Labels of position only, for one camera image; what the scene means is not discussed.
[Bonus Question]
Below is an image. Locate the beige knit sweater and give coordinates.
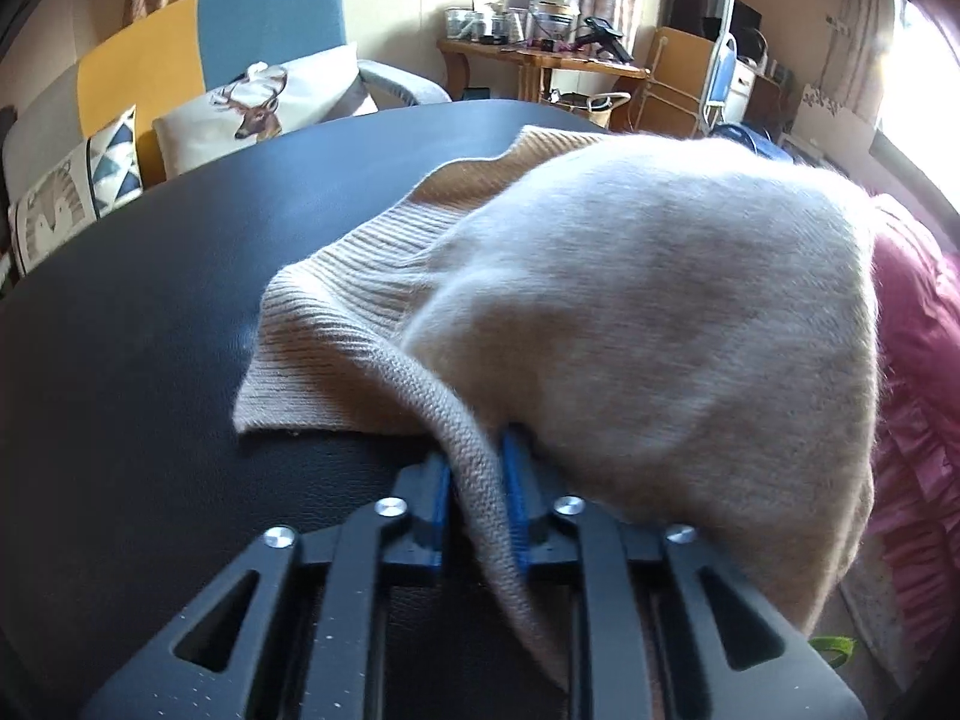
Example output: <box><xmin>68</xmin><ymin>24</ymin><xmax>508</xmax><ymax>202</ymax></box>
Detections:
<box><xmin>233</xmin><ymin>127</ymin><xmax>878</xmax><ymax>679</ymax></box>

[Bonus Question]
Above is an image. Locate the pink ruffled bedspread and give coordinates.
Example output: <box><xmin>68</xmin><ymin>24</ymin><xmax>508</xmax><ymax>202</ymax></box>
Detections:
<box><xmin>869</xmin><ymin>195</ymin><xmax>958</xmax><ymax>665</ymax></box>

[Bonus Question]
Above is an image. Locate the tiger print cushion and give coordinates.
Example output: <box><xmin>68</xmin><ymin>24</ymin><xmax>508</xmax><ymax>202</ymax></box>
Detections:
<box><xmin>8</xmin><ymin>106</ymin><xmax>143</xmax><ymax>277</ymax></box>

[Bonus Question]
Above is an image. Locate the blue child bicycle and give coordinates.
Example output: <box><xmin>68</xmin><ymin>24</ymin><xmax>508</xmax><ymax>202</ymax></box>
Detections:
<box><xmin>709</xmin><ymin>122</ymin><xmax>794</xmax><ymax>163</ymax></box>

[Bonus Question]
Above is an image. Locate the deer print cushion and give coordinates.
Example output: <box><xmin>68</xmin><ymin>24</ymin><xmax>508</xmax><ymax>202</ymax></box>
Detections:
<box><xmin>153</xmin><ymin>46</ymin><xmax>377</xmax><ymax>179</ymax></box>

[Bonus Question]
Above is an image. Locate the wooden side table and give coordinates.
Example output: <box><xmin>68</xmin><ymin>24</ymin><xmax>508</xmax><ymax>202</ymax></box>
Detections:
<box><xmin>436</xmin><ymin>37</ymin><xmax>649</xmax><ymax>106</ymax></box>

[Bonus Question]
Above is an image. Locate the black hair dryer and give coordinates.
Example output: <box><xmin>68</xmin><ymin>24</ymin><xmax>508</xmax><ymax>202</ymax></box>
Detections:
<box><xmin>571</xmin><ymin>16</ymin><xmax>633</xmax><ymax>64</ymax></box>

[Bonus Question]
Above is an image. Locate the grey yellow blue sofa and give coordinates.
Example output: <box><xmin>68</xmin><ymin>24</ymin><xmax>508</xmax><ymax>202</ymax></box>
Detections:
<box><xmin>2</xmin><ymin>0</ymin><xmax>449</xmax><ymax>281</ymax></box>

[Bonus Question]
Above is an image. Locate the clear storage jar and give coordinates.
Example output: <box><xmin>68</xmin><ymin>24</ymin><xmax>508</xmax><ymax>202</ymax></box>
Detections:
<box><xmin>526</xmin><ymin>0</ymin><xmax>579</xmax><ymax>46</ymax></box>

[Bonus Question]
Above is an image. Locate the black monitor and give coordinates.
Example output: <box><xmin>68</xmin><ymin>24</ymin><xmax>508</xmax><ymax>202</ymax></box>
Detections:
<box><xmin>662</xmin><ymin>0</ymin><xmax>766</xmax><ymax>64</ymax></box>

